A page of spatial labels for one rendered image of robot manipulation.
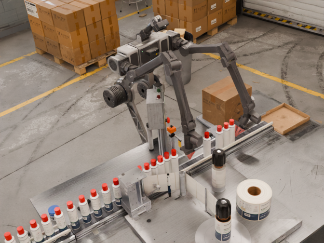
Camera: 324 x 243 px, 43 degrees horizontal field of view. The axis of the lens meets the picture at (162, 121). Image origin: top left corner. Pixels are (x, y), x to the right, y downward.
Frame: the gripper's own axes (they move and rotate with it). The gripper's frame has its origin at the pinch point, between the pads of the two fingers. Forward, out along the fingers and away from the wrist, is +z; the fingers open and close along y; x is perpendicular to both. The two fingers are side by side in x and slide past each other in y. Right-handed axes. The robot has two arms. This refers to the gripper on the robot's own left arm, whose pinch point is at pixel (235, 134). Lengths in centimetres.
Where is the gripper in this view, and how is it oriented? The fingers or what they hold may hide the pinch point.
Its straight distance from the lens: 300.8
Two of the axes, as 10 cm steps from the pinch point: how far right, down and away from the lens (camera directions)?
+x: 6.6, 2.4, 7.1
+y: 5.7, 4.5, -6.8
